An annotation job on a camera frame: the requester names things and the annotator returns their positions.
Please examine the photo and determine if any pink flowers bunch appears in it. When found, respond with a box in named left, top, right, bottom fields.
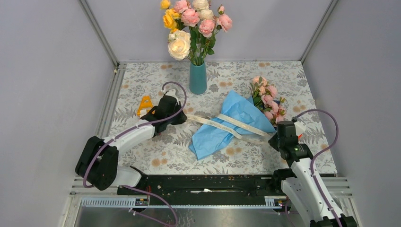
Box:
left=250, top=76, right=287, bottom=127

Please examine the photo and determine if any flower bouquet in vase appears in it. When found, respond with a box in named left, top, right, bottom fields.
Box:
left=160, top=0, right=233, bottom=66

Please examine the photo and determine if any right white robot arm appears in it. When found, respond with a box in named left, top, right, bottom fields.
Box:
left=268, top=121, right=357, bottom=227

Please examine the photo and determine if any floral patterned table mat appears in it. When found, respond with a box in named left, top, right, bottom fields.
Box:
left=106, top=61, right=338, bottom=176

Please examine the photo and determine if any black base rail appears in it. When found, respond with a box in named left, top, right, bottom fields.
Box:
left=117, top=175, right=288, bottom=207

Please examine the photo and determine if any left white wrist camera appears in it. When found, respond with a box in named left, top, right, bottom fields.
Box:
left=162, top=89, right=179, bottom=103

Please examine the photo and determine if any yellow red toy block car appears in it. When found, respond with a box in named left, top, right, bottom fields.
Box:
left=137, top=96, right=154, bottom=117

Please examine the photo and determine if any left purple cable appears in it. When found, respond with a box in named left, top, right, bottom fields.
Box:
left=82, top=81, right=188, bottom=227

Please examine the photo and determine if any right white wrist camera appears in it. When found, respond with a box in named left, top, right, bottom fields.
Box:
left=294, top=121, right=306, bottom=137

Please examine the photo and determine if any teal ceramic vase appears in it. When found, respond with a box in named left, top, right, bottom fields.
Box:
left=189, top=63, right=207, bottom=95

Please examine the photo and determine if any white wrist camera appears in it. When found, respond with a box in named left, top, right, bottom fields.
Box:
left=162, top=89, right=179, bottom=103
left=294, top=121, right=306, bottom=137

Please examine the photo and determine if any blue wrapping paper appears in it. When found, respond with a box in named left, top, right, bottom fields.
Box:
left=188, top=90, right=276, bottom=160

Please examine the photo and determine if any cream ribbon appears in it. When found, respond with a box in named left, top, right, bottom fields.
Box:
left=184, top=113, right=273, bottom=140

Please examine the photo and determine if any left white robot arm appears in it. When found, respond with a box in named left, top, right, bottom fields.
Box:
left=75, top=95, right=187, bottom=194

